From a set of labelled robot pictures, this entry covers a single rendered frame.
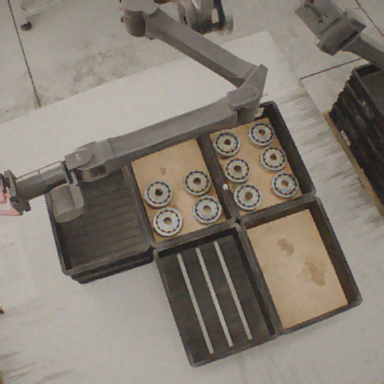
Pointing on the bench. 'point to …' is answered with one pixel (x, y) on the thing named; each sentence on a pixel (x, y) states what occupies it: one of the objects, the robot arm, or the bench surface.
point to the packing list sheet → (14, 269)
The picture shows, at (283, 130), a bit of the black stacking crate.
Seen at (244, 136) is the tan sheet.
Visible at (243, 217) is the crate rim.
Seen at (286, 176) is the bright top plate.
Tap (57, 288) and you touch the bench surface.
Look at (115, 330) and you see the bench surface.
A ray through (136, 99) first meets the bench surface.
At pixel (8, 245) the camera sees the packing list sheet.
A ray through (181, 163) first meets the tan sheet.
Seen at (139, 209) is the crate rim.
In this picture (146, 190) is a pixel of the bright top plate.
